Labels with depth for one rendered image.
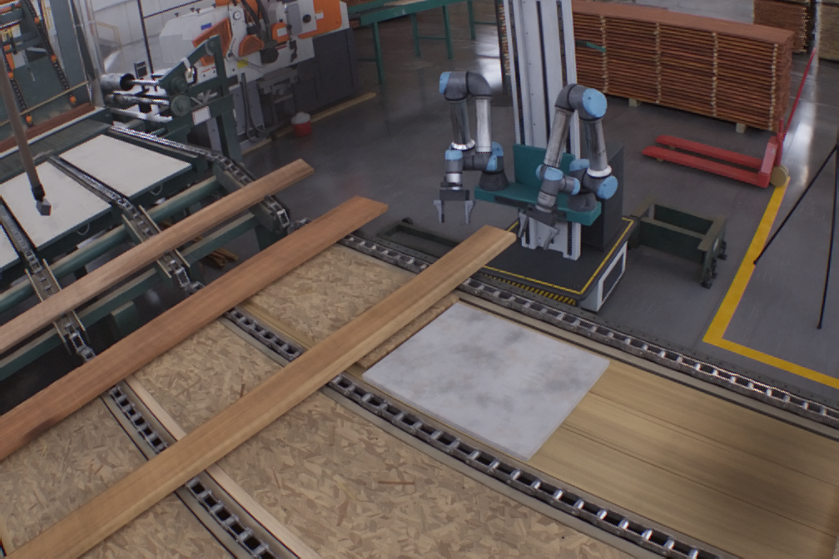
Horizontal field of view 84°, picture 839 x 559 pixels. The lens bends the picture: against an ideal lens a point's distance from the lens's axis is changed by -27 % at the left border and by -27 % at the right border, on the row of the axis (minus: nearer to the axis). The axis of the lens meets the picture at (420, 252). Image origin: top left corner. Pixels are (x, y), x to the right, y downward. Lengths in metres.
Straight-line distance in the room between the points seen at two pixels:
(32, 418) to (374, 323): 1.33
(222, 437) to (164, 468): 0.21
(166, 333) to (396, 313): 0.87
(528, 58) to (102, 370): 2.38
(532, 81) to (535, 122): 0.22
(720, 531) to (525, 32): 2.38
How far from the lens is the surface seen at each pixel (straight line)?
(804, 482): 1.71
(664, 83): 6.89
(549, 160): 2.71
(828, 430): 1.87
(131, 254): 2.82
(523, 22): 2.99
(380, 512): 1.53
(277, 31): 6.81
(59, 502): 1.93
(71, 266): 3.08
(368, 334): 1.99
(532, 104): 3.10
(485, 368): 1.87
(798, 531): 1.61
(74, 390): 2.24
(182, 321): 2.31
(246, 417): 1.80
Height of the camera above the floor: 2.07
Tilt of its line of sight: 30 degrees down
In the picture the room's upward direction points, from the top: 7 degrees counter-clockwise
